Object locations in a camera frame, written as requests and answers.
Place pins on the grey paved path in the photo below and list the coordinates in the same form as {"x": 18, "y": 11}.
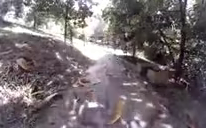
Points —
{"x": 106, "y": 78}

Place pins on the slender tree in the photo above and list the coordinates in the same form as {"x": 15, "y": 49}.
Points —
{"x": 65, "y": 23}

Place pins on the group of trees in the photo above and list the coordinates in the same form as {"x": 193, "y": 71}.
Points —
{"x": 151, "y": 30}

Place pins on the leaf-covered earth slope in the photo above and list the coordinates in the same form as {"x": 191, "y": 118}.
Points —
{"x": 27, "y": 63}

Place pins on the dark tree trunk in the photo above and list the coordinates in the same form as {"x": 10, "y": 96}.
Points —
{"x": 181, "y": 40}

